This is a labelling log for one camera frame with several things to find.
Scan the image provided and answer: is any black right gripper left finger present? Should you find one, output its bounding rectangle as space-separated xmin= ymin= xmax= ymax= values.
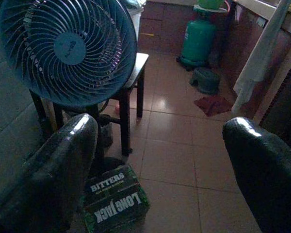
xmin=0 ymin=113 xmax=99 ymax=233

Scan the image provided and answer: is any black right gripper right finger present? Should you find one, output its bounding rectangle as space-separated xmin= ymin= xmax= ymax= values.
xmin=222 ymin=116 xmax=291 ymax=233

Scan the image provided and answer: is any green Long Jack Bitters carton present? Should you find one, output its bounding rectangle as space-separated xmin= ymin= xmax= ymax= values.
xmin=81 ymin=164 xmax=151 ymax=233

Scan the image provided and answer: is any red floor rag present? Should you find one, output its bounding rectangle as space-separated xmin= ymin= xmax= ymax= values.
xmin=194 ymin=95 xmax=233 ymax=117

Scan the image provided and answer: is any dark wooden stool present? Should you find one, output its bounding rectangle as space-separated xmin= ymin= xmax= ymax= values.
xmin=29 ymin=52 xmax=149 ymax=156

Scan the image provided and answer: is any small green plastic stool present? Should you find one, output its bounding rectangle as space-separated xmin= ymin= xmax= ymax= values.
xmin=189 ymin=67 xmax=221 ymax=95

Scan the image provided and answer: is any white hanging cloth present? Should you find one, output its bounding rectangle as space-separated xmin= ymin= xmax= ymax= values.
xmin=231 ymin=0 xmax=291 ymax=115

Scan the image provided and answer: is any blue electric fan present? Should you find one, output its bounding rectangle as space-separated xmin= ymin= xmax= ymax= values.
xmin=0 ymin=0 xmax=138 ymax=109

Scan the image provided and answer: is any green gas cylinder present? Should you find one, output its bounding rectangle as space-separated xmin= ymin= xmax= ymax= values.
xmin=176 ymin=11 xmax=219 ymax=71

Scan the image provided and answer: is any green plastic basin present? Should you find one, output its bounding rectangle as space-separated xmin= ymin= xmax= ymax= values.
xmin=196 ymin=0 xmax=226 ymax=10

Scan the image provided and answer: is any red gas hose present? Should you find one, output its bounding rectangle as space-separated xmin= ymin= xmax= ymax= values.
xmin=223 ymin=0 xmax=234 ymax=16

